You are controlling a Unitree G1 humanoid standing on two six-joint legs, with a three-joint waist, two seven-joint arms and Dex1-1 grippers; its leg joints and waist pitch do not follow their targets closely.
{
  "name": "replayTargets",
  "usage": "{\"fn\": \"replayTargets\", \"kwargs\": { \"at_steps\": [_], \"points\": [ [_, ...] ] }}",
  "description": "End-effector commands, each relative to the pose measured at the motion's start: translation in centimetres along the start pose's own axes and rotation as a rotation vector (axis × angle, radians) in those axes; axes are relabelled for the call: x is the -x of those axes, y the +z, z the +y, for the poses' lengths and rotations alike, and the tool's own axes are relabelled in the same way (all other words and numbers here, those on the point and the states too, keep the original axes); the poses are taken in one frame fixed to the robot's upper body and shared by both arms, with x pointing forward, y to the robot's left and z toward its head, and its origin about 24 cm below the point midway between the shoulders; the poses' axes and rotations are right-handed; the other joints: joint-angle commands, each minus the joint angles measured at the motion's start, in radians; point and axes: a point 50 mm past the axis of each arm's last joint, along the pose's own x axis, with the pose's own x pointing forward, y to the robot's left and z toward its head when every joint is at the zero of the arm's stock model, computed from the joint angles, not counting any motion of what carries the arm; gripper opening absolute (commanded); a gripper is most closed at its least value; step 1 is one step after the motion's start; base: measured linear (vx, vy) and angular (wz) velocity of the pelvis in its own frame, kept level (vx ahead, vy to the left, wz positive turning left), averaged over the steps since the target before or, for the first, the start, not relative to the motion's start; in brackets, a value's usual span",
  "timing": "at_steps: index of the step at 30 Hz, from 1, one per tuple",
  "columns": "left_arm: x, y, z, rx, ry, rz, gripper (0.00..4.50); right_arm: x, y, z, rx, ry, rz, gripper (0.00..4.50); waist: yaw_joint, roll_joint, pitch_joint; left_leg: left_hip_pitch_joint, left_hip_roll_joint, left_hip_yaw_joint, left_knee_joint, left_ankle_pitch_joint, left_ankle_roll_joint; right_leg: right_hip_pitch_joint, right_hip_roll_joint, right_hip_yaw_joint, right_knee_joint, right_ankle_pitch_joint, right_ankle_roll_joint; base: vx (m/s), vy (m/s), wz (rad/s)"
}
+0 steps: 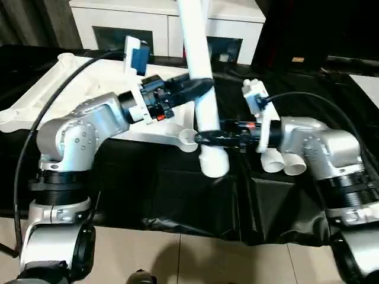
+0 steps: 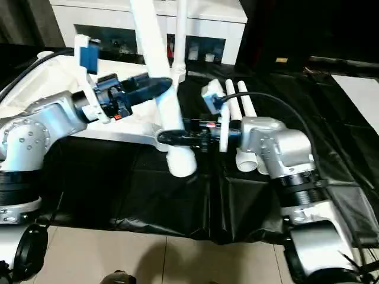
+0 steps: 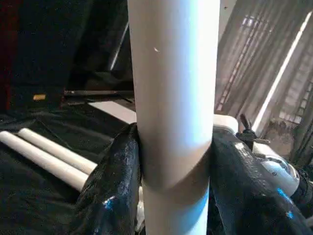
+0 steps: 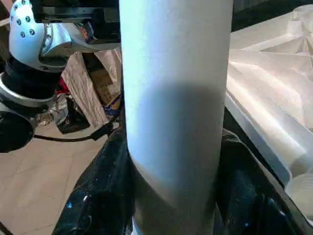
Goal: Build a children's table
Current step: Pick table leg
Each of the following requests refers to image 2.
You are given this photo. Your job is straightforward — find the white plastic table top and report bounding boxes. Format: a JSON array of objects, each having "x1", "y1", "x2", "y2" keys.
[{"x1": 0, "y1": 50, "x2": 192, "y2": 154}]

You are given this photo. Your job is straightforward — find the dark robot body part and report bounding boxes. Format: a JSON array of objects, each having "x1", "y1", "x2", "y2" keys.
[{"x1": 101, "y1": 269, "x2": 137, "y2": 284}]

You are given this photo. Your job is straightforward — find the white sideboard with glass doors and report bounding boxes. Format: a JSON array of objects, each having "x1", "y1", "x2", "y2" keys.
[{"x1": 49, "y1": 0, "x2": 248, "y2": 65}]

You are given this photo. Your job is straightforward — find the white plastic table leg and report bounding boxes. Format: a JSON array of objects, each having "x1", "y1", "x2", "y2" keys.
[
  {"x1": 237, "y1": 80, "x2": 272, "y2": 176},
  {"x1": 129, "y1": 0, "x2": 198, "y2": 179},
  {"x1": 224, "y1": 79, "x2": 259, "y2": 173},
  {"x1": 174, "y1": 0, "x2": 188, "y2": 83}
]

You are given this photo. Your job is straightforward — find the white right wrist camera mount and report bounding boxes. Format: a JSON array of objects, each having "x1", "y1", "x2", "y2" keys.
[{"x1": 200, "y1": 79, "x2": 231, "y2": 153}]

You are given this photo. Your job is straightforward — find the white flat board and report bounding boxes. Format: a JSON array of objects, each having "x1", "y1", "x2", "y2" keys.
[{"x1": 330, "y1": 73, "x2": 379, "y2": 133}]

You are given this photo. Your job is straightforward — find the black plastic cover mat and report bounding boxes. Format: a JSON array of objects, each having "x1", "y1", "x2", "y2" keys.
[{"x1": 0, "y1": 43, "x2": 379, "y2": 246}]

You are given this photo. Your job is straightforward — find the grey curtain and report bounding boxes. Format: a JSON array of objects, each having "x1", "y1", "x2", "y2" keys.
[{"x1": 0, "y1": 0, "x2": 66, "y2": 49}]

